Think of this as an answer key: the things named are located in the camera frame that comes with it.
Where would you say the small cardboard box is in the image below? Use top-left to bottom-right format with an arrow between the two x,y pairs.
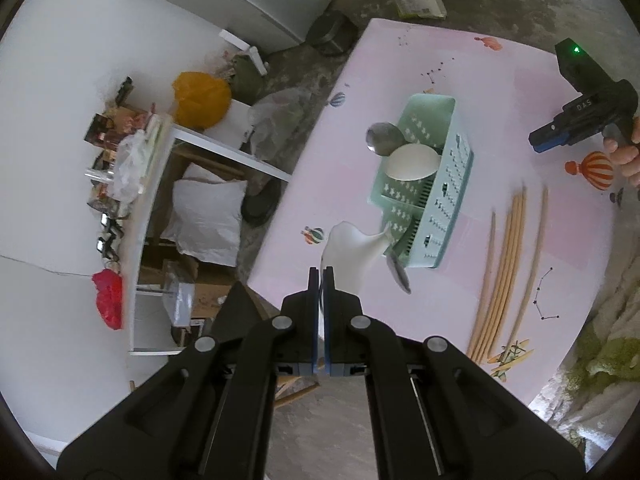
139,254 -> 237,337

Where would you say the wooden chopstick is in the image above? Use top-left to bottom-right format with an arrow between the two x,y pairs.
472,190 -> 523,361
466,194 -> 518,358
502,186 -> 550,358
480,186 -> 528,363

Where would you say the dark round trash bin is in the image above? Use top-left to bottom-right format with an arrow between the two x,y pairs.
305,11 -> 359,59

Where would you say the teal star-cut utensil holder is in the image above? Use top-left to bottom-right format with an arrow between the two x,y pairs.
369,92 -> 474,269

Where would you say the narrow white box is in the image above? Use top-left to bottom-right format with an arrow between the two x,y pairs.
219,28 -> 269,77

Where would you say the person's right hand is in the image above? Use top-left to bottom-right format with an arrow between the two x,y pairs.
602,116 -> 640,191

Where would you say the yellow plastic bag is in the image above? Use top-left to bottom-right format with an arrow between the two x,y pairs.
171,71 -> 234,129

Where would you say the white side table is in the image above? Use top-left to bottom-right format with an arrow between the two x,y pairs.
126,122 -> 294,357

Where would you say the crumpled clear plastic bag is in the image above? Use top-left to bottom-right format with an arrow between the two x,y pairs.
246,86 -> 322,162

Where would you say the small metal spoon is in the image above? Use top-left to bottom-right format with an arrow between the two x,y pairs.
384,252 -> 415,296

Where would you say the large metal spoon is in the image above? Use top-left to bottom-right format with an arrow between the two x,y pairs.
365,121 -> 408,157

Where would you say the red plastic bag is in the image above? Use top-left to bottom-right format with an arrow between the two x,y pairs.
91,268 -> 124,331

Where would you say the small white spoon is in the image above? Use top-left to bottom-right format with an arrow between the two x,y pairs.
320,220 -> 392,297

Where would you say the dark round basin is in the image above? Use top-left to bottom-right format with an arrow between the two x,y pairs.
240,179 -> 284,227

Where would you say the large white ladle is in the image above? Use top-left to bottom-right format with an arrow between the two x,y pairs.
384,143 -> 442,183

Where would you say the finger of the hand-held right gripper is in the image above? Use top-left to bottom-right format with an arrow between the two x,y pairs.
529,119 -> 576,155

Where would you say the pink printed tablecloth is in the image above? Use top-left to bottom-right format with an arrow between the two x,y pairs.
247,17 -> 618,411

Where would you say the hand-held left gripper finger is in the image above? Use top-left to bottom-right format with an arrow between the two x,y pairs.
56,266 -> 323,480
322,265 -> 586,480

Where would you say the green bag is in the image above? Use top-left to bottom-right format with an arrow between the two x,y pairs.
230,52 -> 269,102

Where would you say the pile of snack packets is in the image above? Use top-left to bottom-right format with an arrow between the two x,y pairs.
82,76 -> 167,147

